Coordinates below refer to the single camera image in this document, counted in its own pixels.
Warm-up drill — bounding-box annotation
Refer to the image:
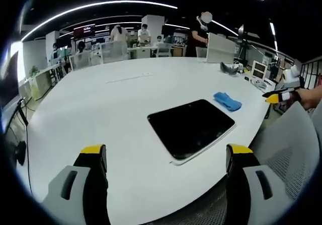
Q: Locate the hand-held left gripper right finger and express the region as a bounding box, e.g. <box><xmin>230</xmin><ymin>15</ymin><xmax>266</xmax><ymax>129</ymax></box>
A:
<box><xmin>225</xmin><ymin>143</ymin><xmax>290</xmax><ymax>225</ymax></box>

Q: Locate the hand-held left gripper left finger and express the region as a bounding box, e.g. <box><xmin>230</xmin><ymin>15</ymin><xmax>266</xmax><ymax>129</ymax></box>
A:
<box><xmin>41</xmin><ymin>143</ymin><xmax>111</xmax><ymax>225</ymax></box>

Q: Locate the blue cleaning cloth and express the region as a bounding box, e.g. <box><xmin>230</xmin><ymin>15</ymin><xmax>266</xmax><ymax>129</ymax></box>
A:
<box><xmin>213</xmin><ymin>92</ymin><xmax>243</xmax><ymax>112</ymax></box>

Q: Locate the black tablet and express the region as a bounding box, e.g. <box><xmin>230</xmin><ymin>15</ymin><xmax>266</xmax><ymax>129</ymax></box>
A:
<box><xmin>147</xmin><ymin>99</ymin><xmax>237</xmax><ymax>167</ymax></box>

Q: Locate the person's right hand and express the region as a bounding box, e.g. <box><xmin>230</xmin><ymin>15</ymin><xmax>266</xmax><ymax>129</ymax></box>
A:
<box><xmin>299</xmin><ymin>85</ymin><xmax>322</xmax><ymax>110</ymax></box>

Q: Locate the white game controller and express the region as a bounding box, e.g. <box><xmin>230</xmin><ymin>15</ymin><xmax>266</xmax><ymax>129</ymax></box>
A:
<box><xmin>250</xmin><ymin>78</ymin><xmax>268</xmax><ymax>89</ymax></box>

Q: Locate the white framed box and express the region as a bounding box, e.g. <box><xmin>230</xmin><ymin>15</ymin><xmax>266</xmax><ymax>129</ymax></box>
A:
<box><xmin>251</xmin><ymin>60</ymin><xmax>268</xmax><ymax>80</ymax></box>

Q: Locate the black headset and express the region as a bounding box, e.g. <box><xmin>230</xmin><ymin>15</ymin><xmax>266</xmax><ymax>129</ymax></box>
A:
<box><xmin>220</xmin><ymin>61</ymin><xmax>239</xmax><ymax>77</ymax></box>

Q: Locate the black tripod stand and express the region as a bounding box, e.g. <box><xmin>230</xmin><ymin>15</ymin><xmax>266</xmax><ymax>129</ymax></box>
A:
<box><xmin>236</xmin><ymin>24</ymin><xmax>261</xmax><ymax>61</ymax></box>

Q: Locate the grey desk partition panel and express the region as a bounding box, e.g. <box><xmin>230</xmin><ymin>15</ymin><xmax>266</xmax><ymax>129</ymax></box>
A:
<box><xmin>206</xmin><ymin>32</ymin><xmax>236</xmax><ymax>63</ymax></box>

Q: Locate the white low cabinet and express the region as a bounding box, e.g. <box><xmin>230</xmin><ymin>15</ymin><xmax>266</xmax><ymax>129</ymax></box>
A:
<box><xmin>29</xmin><ymin>65</ymin><xmax>62</xmax><ymax>102</ymax></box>

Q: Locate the green potted plant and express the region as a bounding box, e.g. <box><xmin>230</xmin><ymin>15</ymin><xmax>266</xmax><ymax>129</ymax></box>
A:
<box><xmin>28</xmin><ymin>65</ymin><xmax>40</xmax><ymax>79</ymax></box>

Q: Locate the white mesh office chair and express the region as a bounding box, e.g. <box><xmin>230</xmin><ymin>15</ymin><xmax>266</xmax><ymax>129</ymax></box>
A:
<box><xmin>99</xmin><ymin>41</ymin><xmax>129</xmax><ymax>64</ymax></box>
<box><xmin>156</xmin><ymin>43</ymin><xmax>175</xmax><ymax>58</ymax></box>
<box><xmin>68</xmin><ymin>50</ymin><xmax>93</xmax><ymax>71</ymax></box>

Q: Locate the dark monitor screen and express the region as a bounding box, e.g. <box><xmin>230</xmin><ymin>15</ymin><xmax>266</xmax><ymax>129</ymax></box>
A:
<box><xmin>0</xmin><ymin>50</ymin><xmax>20</xmax><ymax>108</ymax></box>

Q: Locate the long ceiling light strip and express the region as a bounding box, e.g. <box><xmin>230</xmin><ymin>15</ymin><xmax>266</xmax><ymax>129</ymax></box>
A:
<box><xmin>21</xmin><ymin>1</ymin><xmax>178</xmax><ymax>42</ymax></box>

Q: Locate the black cable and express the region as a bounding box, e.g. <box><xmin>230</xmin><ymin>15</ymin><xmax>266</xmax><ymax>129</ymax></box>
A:
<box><xmin>17</xmin><ymin>98</ymin><xmax>33</xmax><ymax>195</ymax></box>

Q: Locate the black clamp mount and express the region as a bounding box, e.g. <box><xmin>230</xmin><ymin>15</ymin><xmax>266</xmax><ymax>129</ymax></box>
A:
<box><xmin>13</xmin><ymin>140</ymin><xmax>27</xmax><ymax>166</ymax></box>

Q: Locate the red wall screen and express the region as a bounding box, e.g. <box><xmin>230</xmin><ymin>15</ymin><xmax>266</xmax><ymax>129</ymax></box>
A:
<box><xmin>73</xmin><ymin>24</ymin><xmax>96</xmax><ymax>37</ymax></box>

